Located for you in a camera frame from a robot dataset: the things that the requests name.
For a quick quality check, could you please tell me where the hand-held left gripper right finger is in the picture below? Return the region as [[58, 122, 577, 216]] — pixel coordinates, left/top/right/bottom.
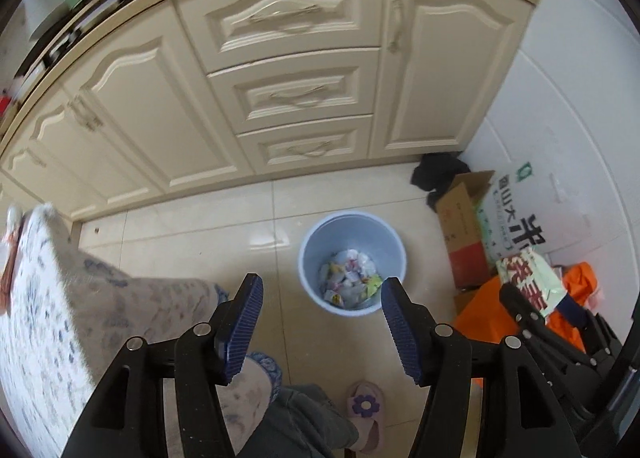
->
[[380, 277, 568, 458]]

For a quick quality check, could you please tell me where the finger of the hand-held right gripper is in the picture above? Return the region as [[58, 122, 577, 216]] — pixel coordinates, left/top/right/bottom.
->
[[557, 295, 623, 359], [500, 283, 598, 379]]

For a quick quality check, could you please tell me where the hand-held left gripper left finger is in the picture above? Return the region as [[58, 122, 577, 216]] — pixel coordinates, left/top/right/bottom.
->
[[62, 274, 264, 458]]

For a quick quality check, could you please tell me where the pale green red-print packet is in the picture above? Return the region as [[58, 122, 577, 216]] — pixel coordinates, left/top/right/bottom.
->
[[495, 246, 568, 321]]

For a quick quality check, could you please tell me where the pile of snack wrappers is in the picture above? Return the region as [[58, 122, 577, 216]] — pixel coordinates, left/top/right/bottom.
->
[[320, 248, 386, 311]]

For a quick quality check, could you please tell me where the blue plastic trash bin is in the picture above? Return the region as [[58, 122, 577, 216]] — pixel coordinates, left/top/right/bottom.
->
[[298, 211, 407, 313]]

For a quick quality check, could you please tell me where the orange plastic bag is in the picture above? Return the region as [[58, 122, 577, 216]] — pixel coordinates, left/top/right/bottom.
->
[[452, 262, 598, 389]]

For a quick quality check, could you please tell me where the flat brown cardboard box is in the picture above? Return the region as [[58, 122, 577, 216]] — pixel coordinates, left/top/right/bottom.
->
[[452, 288, 481, 326]]

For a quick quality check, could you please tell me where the pink slipper with purple flower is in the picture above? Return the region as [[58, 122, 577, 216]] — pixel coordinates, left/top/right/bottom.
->
[[346, 380, 387, 454]]

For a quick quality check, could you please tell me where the person's grey trouser leg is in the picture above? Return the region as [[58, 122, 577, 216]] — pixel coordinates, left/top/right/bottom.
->
[[232, 384, 361, 458]]

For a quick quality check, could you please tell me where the tall brown cardboard box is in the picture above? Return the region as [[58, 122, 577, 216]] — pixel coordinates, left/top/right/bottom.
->
[[435, 170, 496, 289]]

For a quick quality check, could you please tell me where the white rice bag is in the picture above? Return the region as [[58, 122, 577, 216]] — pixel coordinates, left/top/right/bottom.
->
[[475, 160, 556, 263]]

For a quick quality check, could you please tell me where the black cloth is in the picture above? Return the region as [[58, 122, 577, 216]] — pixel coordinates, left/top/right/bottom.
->
[[411, 152, 471, 211]]

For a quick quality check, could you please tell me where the small cream cabinet drawer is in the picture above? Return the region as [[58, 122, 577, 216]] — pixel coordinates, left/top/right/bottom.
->
[[236, 114, 375, 176]]

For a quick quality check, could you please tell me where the floral tablecloth with blue trim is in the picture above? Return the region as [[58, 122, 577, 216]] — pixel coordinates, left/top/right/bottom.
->
[[0, 203, 283, 458]]

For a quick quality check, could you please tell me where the cream kitchen cabinet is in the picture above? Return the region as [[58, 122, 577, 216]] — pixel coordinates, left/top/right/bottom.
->
[[0, 0, 535, 239]]

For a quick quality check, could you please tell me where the cream cabinet door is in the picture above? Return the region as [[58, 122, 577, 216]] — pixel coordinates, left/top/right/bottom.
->
[[367, 0, 533, 159], [62, 2, 241, 196], [5, 88, 166, 209], [0, 138, 108, 219]]

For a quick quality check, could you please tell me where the medium cream cabinet drawer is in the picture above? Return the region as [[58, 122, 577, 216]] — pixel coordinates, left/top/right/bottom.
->
[[206, 48, 382, 135]]

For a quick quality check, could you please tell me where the white oval object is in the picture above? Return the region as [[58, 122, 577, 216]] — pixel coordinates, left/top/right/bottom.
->
[[5, 205, 23, 243]]

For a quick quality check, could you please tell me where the large cream cabinet drawer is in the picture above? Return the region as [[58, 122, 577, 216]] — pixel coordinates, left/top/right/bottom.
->
[[175, 0, 388, 73]]

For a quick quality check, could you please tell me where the black gas stove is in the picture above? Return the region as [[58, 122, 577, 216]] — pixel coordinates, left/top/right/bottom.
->
[[15, 0, 186, 83]]

